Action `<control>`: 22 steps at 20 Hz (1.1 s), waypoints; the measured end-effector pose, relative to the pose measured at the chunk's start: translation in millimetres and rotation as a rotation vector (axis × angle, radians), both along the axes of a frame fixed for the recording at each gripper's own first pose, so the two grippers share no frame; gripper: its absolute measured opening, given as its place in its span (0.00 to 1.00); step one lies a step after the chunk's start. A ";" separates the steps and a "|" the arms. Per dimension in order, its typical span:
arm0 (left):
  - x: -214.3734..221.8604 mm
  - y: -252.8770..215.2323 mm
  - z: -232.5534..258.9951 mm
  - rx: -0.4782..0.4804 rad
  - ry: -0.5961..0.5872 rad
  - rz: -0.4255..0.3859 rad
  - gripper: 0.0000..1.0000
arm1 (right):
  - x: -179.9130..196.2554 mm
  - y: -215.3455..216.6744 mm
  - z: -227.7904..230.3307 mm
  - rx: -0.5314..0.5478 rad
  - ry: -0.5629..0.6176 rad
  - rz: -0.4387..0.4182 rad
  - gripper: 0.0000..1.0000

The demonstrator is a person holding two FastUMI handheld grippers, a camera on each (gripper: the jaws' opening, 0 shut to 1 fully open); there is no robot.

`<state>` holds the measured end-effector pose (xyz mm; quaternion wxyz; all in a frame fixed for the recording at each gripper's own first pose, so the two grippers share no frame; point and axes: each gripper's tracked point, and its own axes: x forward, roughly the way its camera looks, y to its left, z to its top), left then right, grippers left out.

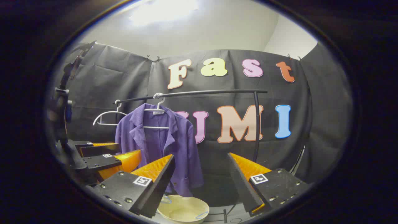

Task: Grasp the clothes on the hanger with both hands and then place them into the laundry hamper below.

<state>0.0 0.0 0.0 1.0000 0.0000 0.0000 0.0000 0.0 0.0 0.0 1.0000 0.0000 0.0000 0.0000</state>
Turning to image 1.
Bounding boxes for black backdrop cloth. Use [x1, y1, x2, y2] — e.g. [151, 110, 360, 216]
[62, 42, 354, 208]

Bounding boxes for black metal clothes rack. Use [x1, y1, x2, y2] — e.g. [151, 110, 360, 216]
[113, 89, 269, 164]

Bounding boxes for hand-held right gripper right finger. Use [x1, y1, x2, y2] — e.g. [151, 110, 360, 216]
[227, 152, 310, 217]

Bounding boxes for white plastic clothes hanger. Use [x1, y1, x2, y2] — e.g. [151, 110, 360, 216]
[93, 100, 128, 127]
[143, 93, 170, 130]

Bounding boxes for purple shirt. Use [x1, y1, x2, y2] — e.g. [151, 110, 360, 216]
[115, 103, 204, 198]

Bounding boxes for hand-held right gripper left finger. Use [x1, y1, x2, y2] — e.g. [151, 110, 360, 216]
[93, 153, 175, 219]

